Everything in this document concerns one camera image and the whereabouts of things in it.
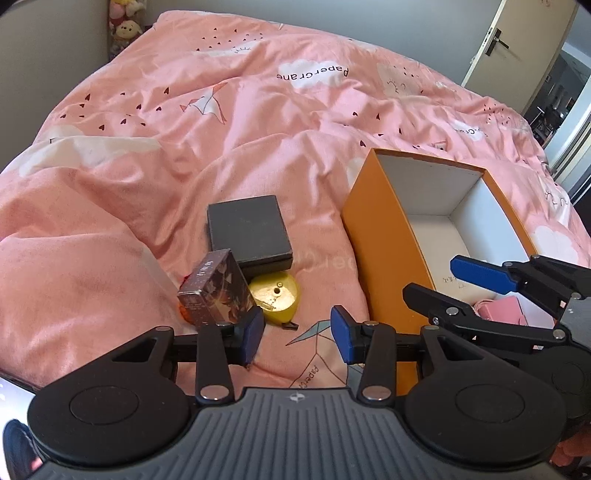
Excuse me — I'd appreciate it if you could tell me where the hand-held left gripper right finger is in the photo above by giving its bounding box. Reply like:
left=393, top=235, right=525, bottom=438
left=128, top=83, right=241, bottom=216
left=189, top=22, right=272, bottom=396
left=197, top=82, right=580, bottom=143
left=330, top=305, right=499, bottom=404

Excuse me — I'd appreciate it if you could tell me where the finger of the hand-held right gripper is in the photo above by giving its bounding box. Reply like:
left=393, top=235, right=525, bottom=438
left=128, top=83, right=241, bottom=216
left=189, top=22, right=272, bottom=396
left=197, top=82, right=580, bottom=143
left=403, top=283, right=572, bottom=352
left=450, top=255, right=591, bottom=320

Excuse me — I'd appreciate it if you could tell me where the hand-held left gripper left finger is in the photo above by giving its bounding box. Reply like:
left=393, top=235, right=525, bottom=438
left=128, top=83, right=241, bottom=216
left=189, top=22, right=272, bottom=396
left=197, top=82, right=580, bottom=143
left=99, top=305, right=266, bottom=404

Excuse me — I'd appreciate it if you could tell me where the pink case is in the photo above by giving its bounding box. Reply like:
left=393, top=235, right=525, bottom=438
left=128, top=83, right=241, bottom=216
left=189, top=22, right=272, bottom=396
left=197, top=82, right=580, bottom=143
left=472, top=295, right=529, bottom=329

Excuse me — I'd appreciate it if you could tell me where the orange cardboard box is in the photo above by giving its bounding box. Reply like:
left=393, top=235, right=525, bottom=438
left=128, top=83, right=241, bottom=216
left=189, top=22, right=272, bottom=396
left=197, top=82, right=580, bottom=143
left=341, top=148, right=557, bottom=398

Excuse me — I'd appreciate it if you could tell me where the yellow tape measure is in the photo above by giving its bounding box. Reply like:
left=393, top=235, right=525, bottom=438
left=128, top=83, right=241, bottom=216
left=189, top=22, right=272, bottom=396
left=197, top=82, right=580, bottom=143
left=247, top=271, right=303, bottom=331

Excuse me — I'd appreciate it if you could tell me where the dark patterned box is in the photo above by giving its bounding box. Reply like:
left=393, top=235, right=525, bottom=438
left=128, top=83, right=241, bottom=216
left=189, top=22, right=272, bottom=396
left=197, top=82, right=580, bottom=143
left=177, top=248, right=257, bottom=329

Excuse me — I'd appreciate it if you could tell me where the small red object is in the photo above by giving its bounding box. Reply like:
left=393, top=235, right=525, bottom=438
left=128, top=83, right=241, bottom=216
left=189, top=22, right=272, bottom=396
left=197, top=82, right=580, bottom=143
left=177, top=271, right=194, bottom=325

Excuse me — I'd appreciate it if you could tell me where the dark grey square box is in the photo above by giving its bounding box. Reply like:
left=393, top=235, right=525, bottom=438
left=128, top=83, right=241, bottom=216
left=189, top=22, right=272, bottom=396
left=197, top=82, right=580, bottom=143
left=206, top=195, right=295, bottom=280

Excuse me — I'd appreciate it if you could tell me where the pink printed blanket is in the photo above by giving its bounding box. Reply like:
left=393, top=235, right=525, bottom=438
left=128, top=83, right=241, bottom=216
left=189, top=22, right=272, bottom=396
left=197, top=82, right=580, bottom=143
left=0, top=9, right=585, bottom=398

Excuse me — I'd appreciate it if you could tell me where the glossy dark object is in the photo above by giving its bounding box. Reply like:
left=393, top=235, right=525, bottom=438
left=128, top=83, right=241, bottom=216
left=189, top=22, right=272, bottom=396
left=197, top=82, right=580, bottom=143
left=0, top=376, right=40, bottom=469

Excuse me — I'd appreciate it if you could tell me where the cream door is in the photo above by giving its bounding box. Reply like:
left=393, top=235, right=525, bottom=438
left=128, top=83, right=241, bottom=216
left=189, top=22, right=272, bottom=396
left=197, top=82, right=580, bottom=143
left=459, top=0, right=580, bottom=88

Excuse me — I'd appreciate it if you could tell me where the stack of plush toys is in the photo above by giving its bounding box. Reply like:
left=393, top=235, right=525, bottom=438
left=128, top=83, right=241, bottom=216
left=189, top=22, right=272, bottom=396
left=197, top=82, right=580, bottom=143
left=107, top=0, right=148, bottom=61

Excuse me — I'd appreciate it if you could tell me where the black door handle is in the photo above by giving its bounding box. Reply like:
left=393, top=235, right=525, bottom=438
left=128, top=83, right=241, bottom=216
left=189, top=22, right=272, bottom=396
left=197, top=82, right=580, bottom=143
left=480, top=28, right=511, bottom=57

